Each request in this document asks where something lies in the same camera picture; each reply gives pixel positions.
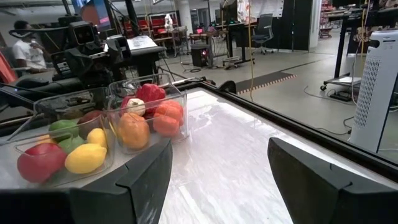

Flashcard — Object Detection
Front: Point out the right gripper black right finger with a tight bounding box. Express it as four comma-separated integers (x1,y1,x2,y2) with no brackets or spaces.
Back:
267,137,398,224

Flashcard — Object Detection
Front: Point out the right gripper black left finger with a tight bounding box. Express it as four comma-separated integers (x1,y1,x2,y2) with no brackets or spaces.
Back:
69,138,174,224

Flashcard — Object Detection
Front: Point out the dark red mango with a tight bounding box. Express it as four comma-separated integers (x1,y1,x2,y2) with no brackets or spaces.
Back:
76,110,106,140

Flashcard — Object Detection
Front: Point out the orange bell pepper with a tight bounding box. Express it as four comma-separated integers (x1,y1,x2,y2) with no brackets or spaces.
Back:
117,112,150,151

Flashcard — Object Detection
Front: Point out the white garlic bulb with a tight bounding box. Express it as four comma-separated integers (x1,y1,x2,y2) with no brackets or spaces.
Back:
125,98,147,117

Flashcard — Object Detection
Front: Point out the yellow lemon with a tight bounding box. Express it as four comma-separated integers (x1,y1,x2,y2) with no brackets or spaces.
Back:
64,143,108,175

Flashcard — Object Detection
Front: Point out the yellow oval fruit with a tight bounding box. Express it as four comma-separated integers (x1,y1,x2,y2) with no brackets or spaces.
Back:
86,128,108,149

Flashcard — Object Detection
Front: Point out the red bell pepper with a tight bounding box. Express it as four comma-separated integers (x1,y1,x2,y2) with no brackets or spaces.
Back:
135,83,167,114

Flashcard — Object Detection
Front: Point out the orange-yellow oval fruit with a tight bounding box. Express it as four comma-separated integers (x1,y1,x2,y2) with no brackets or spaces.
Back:
37,134,58,146

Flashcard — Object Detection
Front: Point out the red round fruit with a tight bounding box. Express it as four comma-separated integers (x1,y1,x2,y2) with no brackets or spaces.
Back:
17,142,68,184

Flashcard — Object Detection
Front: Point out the clear plastic basket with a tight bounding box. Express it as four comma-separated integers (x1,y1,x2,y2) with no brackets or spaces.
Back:
107,73,190,156
14,86,116,189

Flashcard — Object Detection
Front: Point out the white paper sheet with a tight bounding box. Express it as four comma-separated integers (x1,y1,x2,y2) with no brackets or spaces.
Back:
127,35,158,50

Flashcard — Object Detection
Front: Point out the dark grey desk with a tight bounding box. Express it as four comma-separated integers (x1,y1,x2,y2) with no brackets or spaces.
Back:
124,34,168,77

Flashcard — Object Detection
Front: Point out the person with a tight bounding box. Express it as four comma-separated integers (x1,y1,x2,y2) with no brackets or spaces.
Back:
8,20,52,75

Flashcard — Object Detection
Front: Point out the red shelving rack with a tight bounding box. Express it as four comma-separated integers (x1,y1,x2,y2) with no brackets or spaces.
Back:
123,12,180,40

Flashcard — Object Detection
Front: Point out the orange fabric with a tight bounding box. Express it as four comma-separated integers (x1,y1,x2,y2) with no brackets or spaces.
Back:
0,51,18,85

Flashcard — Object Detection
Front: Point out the white figure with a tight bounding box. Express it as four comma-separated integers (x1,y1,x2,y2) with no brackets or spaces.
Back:
164,12,174,32

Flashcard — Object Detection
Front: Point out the floor power strip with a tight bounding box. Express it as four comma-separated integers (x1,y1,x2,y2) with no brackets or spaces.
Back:
329,90,354,102

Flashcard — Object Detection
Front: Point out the black computer tower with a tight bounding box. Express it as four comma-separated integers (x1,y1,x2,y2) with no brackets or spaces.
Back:
190,43,215,68

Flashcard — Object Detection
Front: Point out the white tower fan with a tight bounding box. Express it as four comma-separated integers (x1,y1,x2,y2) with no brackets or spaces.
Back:
348,29,398,154

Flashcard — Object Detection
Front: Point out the dark striped-edge floor mat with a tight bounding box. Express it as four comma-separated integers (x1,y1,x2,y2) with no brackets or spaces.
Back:
234,71,298,95

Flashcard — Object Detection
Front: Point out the black rolling desk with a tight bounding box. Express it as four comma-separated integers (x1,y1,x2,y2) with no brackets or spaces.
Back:
322,9,398,93

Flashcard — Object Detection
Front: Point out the black standing desk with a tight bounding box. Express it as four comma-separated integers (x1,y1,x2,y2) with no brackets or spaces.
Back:
214,0,259,66

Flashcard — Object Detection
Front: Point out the grey office chair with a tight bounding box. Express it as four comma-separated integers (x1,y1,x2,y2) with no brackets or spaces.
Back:
251,12,275,55

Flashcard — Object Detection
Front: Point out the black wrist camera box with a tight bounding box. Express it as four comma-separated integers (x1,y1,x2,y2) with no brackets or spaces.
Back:
67,20,100,47

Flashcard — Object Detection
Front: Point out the white fan cable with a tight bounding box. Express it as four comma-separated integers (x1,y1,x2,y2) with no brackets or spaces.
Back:
303,85,357,106

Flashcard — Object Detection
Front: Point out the small black frame clamp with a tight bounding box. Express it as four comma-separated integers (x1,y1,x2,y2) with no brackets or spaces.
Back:
219,80,238,94

